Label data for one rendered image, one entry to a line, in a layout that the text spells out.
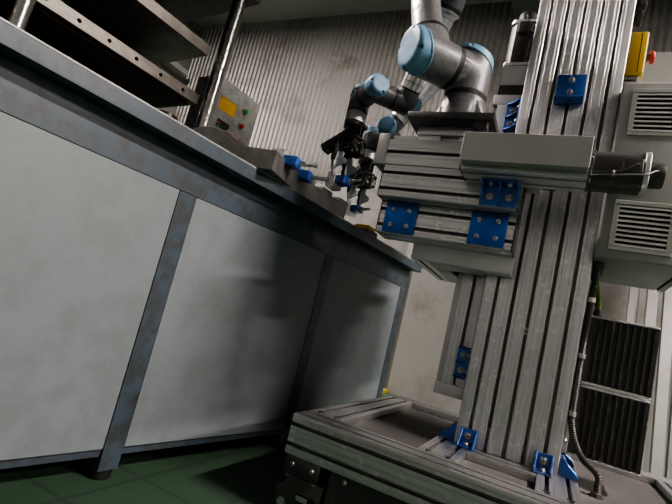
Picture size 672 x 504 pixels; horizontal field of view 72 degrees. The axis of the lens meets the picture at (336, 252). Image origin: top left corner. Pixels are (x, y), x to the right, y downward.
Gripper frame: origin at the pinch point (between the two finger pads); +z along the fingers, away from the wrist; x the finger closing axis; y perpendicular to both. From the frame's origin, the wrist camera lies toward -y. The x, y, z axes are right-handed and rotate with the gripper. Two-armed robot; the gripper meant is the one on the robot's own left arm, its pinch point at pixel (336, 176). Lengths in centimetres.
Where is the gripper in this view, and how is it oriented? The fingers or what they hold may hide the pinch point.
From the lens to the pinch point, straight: 164.4
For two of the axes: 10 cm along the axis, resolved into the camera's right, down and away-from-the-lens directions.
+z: -2.3, 9.5, -2.3
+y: 8.0, 0.5, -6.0
